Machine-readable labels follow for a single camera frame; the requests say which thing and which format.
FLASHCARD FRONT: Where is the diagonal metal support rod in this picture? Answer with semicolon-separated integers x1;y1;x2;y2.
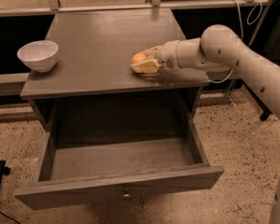
218;0;274;105

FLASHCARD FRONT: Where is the orange fruit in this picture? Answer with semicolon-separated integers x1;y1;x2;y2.
132;52;147;63

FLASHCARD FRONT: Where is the metal shelf rail frame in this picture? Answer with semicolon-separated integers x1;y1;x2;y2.
0;0;272;17

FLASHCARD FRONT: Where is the white ceramic bowl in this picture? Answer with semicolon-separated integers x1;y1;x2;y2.
17;40;59;72

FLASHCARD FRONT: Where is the white power cable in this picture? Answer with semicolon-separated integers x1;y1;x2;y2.
206;0;245;84

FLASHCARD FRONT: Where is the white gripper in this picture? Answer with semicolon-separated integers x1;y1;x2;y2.
131;38;229;74

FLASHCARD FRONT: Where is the thin white looped cable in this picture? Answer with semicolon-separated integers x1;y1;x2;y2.
245;0;264;26

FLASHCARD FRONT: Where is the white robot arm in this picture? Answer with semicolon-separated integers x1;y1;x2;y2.
132;25;280;224

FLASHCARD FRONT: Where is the grey wooden cabinet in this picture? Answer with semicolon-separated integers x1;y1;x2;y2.
21;8;208;126

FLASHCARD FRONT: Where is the round metal drawer knob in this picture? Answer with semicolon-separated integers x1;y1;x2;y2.
122;190;132;200

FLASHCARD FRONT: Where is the open grey top drawer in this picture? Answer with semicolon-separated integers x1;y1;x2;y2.
14;122;224;210

